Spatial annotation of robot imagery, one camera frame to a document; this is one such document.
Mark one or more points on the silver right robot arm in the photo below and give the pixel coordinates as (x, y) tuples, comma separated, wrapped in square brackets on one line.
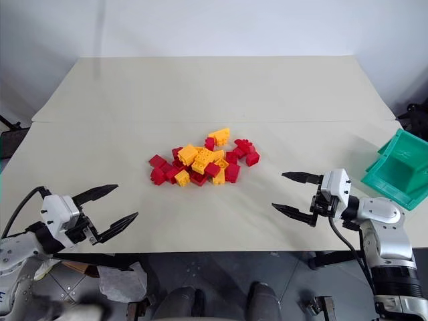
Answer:
[(381, 214)]

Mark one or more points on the black tripod stand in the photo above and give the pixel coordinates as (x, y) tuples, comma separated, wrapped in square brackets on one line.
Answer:
[(414, 115)]

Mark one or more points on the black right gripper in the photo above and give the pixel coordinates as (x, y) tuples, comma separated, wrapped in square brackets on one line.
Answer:
[(322, 205)]

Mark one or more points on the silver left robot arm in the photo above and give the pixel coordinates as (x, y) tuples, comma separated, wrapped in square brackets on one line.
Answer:
[(13, 255)]

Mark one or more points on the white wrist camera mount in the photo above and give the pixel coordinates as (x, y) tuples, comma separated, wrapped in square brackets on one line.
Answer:
[(58, 210), (336, 184)]

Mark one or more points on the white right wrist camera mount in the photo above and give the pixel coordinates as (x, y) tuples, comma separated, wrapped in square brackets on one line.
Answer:
[(336, 184)]

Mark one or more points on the brown cardboard piece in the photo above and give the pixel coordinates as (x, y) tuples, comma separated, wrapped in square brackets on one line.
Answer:
[(82, 268)]

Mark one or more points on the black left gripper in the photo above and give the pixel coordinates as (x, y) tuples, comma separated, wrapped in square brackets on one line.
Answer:
[(80, 230)]

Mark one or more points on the black stand leg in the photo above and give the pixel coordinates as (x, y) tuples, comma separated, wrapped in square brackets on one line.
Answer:
[(8, 123)]

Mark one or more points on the grey plastic bag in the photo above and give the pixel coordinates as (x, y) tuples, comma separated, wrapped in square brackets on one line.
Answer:
[(122, 282)]

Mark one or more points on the yellow plastic toy brick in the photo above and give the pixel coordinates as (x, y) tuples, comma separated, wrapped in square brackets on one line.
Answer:
[(219, 154), (187, 154), (182, 178), (202, 162), (220, 172), (220, 135)]

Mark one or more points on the green plastic bin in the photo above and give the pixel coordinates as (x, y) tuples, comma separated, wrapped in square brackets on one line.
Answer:
[(396, 170)]

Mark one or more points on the dark rounded shape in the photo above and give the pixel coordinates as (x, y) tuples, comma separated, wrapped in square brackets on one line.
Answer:
[(265, 302), (180, 304)]

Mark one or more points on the black table frame bar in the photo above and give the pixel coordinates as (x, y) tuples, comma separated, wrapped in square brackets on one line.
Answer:
[(334, 259)]

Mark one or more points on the red plastic toy brick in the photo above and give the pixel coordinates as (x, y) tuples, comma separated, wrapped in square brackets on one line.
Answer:
[(176, 152), (253, 158), (157, 161), (198, 180), (210, 143), (158, 175), (231, 158), (211, 169), (238, 153), (171, 174), (243, 144), (233, 173), (177, 164)]

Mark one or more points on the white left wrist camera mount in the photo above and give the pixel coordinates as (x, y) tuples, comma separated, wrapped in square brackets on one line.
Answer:
[(58, 210)]

